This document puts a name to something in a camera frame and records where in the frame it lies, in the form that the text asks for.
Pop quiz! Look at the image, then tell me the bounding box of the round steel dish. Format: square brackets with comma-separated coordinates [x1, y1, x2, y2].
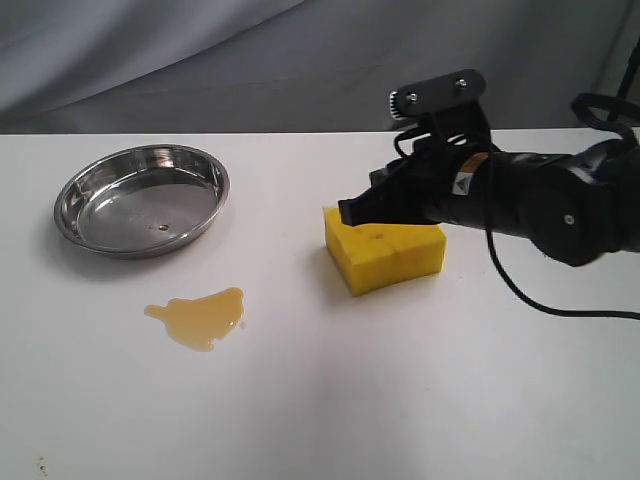
[53, 144, 230, 260]

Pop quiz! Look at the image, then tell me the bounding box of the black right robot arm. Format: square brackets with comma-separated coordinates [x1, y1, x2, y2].
[338, 139, 639, 266]

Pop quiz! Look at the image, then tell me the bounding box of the grey backdrop cloth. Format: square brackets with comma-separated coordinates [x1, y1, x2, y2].
[1, 1, 639, 134]

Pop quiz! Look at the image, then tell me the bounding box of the amber liquid spill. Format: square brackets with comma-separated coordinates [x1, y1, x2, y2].
[144, 287, 244, 352]

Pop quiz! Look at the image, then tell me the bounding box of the black camera cable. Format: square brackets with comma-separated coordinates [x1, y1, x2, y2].
[392, 92, 640, 318]

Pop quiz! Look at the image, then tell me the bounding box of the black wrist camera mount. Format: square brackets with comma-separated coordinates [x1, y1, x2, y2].
[389, 69, 490, 142]

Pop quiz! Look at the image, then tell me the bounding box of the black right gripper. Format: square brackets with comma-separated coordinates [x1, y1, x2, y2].
[338, 145, 491, 229]

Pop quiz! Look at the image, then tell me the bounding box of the yellow sponge block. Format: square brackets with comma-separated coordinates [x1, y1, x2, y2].
[323, 207, 447, 296]

